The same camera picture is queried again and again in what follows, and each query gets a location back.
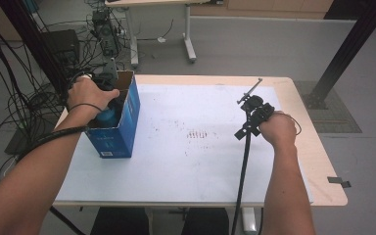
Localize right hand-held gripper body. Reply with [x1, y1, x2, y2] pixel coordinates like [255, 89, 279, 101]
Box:
[236, 76, 276, 132]

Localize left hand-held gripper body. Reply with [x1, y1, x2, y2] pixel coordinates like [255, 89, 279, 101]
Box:
[90, 57, 120, 92]

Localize person's leg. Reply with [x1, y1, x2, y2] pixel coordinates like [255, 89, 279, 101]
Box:
[180, 207, 231, 235]
[88, 207, 152, 235]

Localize white table leg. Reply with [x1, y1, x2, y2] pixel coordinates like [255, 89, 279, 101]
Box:
[241, 207, 258, 234]

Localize blue cardboard box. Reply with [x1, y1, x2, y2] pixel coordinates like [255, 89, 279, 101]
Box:
[84, 70, 142, 160]

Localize person's right hand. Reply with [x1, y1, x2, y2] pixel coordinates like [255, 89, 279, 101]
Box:
[258, 110, 299, 150]

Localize white desk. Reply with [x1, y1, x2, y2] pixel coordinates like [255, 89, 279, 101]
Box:
[104, 0, 225, 64]

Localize black tape strip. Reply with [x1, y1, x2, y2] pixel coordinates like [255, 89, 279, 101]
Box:
[326, 175, 353, 189]

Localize grey floor mat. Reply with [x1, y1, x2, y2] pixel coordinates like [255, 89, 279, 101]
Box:
[293, 80, 363, 134]

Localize black box case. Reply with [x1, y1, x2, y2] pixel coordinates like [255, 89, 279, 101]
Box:
[41, 28, 81, 68]

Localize person's right leg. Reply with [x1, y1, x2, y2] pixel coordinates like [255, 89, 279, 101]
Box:
[180, 207, 231, 235]

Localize person's left hand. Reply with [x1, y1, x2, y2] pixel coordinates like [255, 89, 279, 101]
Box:
[66, 75, 121, 114]

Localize person's left leg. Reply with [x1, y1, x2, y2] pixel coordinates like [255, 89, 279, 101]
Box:
[88, 207, 152, 235]

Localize black wrist band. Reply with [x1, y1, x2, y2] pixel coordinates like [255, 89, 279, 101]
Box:
[283, 112, 303, 137]
[68, 102, 104, 115]

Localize white table mat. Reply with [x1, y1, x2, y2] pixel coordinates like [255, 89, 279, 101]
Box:
[54, 83, 314, 205]

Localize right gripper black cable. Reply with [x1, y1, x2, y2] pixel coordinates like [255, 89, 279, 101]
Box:
[230, 129, 254, 235]

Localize black metal post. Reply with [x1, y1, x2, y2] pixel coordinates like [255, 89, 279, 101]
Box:
[301, 0, 376, 111]
[0, 0, 76, 101]

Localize tangle of black cables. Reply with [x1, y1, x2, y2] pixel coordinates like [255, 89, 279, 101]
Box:
[0, 0, 94, 184]

